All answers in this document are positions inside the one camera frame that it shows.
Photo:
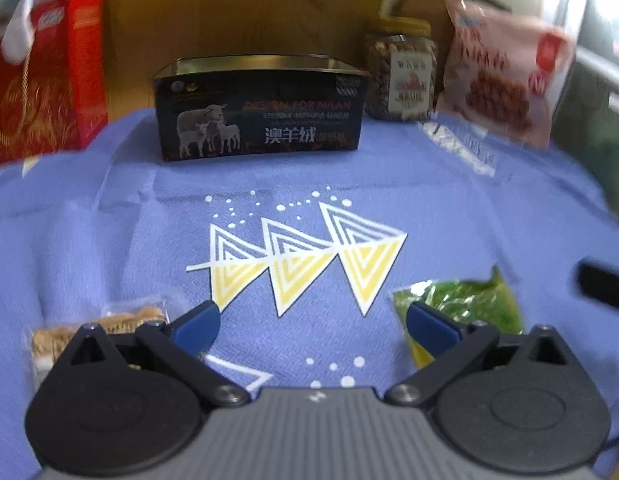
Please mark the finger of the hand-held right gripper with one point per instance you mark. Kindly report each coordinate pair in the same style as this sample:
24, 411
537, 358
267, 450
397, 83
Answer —
604, 285

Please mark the wood-grain wall sheet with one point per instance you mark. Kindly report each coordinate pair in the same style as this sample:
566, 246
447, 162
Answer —
239, 5

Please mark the clear cake packet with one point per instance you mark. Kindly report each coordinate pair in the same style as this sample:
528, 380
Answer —
49, 340

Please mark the blue printed tablecloth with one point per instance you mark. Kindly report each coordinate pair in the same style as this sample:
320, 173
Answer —
114, 235

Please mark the clear nut jar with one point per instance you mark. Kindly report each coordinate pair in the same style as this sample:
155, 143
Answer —
384, 70

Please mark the green pickled vegetable packet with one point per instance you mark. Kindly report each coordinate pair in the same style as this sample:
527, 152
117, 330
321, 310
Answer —
464, 300

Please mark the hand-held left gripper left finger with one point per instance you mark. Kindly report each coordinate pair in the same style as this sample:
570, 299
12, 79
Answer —
197, 325

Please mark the wooden board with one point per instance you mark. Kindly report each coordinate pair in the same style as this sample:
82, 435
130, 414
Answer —
419, 2

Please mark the red gift box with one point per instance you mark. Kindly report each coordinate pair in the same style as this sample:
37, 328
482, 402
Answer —
64, 85

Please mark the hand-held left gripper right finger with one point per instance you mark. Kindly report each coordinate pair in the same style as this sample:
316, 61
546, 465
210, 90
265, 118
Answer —
429, 325

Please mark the pink snack bag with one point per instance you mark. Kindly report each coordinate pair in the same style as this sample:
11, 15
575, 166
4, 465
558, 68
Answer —
489, 60

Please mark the black tin box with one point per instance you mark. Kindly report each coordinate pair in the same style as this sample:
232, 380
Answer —
289, 125

